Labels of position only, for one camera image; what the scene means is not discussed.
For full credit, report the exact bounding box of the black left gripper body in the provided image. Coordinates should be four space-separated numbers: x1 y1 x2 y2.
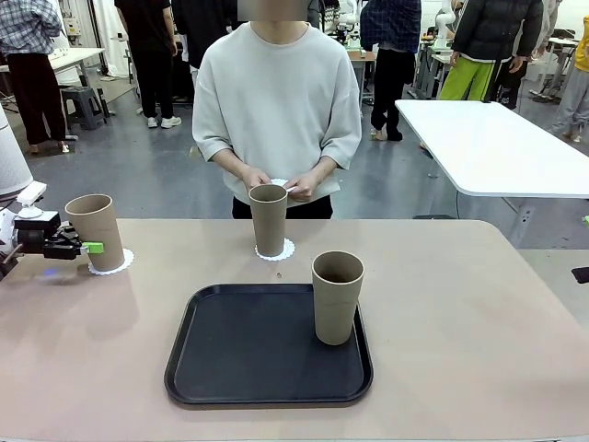
12 210 63 255

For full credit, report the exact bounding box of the tall beige cup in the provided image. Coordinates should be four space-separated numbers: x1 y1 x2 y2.
248 184 290 258
311 250 365 346
64 193 126 273

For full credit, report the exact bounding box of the person's left forearm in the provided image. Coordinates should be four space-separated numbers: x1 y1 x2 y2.
306 157 338 186

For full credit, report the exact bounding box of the person's right forearm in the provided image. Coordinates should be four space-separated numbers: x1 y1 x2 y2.
213 150 253 181

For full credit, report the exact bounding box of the person's right hand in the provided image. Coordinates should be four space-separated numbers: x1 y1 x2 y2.
240 166 274 194

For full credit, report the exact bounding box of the person's left hand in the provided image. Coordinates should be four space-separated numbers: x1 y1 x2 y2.
287 172 322 203

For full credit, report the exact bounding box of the white cylindrical floor unit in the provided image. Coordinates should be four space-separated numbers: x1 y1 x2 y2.
0 105 35 197

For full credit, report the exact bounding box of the grey plastic stool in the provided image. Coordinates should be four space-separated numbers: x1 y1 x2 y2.
59 85 110 132

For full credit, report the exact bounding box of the large white table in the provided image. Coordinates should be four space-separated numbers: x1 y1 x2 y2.
394 98 589 200

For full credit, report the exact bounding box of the person in plaid shirt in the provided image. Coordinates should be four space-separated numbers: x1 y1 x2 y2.
0 0 71 157

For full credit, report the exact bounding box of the small white background table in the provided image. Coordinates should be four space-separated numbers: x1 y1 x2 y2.
48 45 108 87

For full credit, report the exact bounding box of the person in yellow top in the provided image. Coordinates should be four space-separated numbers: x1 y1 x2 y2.
549 16 589 143

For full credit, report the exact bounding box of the person with white sneakers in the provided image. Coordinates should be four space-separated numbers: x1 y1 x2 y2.
113 0 183 130

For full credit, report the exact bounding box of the black plastic serving tray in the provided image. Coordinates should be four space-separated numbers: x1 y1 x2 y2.
164 283 375 406

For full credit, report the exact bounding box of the bystander in black top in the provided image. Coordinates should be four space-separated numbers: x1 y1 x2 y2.
172 0 240 101

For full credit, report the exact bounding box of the person in grey sweater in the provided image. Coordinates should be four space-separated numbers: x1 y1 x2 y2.
191 0 363 221

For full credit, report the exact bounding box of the person in neon green trousers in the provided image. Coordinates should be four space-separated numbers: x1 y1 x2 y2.
439 0 546 102

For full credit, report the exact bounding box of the person in blue checked jacket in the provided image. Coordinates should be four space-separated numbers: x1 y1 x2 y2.
359 0 423 143

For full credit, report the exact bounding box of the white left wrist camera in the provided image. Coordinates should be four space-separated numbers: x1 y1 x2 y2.
16 180 49 220

